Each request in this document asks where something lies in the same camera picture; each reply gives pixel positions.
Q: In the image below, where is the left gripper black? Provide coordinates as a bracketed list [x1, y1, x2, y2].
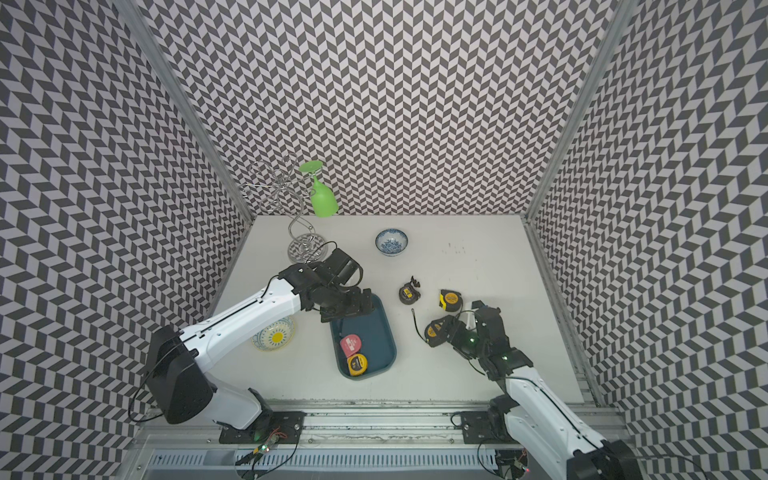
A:
[321, 283, 376, 323]

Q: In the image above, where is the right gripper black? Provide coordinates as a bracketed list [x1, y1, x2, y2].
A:
[430, 315, 489, 360]

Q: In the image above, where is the teal plastic storage tray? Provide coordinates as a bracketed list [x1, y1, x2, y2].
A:
[330, 295, 397, 381]

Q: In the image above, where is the large yellow black tape measure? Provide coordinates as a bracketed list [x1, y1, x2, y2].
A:
[439, 289, 463, 313]

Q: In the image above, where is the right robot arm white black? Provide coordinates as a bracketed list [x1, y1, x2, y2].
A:
[423, 301, 643, 479]

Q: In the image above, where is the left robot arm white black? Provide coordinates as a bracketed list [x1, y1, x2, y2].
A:
[142, 258, 373, 431]

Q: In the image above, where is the pink tape measure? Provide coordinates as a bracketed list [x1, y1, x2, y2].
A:
[339, 334, 362, 358]

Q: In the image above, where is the yellow tape measure front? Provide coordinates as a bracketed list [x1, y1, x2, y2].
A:
[346, 353, 368, 377]

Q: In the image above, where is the blue white ceramic bowl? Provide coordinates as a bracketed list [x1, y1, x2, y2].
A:
[374, 228, 409, 257]

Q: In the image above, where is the yellow patterned small bowl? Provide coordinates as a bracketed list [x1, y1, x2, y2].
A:
[251, 316, 296, 352]

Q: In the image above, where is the green plastic cup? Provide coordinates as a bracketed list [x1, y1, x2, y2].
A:
[299, 160, 339, 218]

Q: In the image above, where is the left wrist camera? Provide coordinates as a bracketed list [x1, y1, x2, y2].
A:
[317, 248, 363, 289]

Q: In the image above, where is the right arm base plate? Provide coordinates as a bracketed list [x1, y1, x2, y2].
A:
[458, 410, 513, 445]

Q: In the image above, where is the chrome wire cup stand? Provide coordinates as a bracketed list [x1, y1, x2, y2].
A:
[246, 160, 328, 264]

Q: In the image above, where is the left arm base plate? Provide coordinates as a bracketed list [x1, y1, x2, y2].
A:
[218, 411, 306, 445]

